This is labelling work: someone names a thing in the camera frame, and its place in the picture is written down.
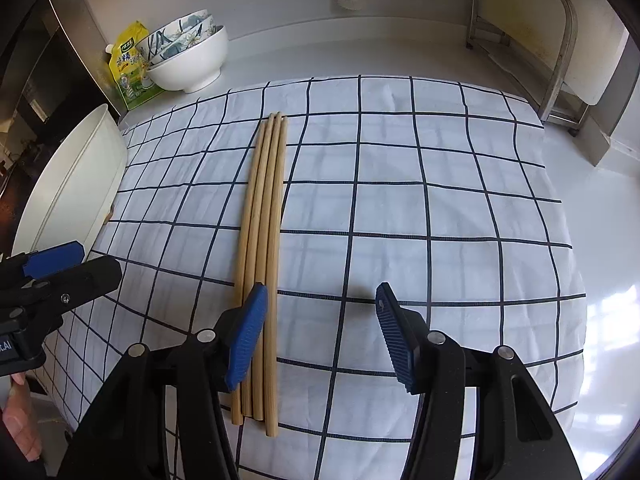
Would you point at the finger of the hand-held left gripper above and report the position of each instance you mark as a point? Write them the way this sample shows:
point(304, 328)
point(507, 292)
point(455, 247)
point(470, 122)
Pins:
point(85, 280)
point(52, 259)

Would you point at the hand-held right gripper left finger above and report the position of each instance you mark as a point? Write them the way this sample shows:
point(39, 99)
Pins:
point(247, 340)

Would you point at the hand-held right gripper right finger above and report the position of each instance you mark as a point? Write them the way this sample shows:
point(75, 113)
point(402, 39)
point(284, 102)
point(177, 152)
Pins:
point(395, 340)

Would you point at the large white plastic container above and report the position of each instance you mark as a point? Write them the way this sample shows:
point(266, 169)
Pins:
point(75, 185)

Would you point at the wooden chopstick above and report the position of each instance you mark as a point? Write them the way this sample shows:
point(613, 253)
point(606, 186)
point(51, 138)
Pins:
point(268, 220)
point(249, 220)
point(259, 220)

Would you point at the person's left hand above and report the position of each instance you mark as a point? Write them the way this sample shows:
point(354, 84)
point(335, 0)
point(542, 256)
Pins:
point(20, 420)

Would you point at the white checked cloth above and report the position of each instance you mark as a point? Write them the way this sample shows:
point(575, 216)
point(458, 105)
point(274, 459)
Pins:
point(400, 185)

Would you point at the dark steel appliance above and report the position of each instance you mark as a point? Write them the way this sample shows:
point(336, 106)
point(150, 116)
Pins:
point(40, 85)

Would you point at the yellow seasoning pouch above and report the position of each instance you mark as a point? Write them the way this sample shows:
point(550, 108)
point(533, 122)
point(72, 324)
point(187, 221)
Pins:
point(131, 80)

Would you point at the plain white bowl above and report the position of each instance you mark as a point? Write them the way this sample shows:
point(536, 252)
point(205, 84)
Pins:
point(195, 67)

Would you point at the floral patterned bowl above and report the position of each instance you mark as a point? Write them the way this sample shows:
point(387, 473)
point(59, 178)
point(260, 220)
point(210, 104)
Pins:
point(175, 30)
point(200, 42)

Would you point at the metal rack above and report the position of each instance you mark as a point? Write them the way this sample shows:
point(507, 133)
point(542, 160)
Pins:
point(562, 85)

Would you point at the white cutting board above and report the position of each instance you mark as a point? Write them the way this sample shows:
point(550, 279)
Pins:
point(595, 60)

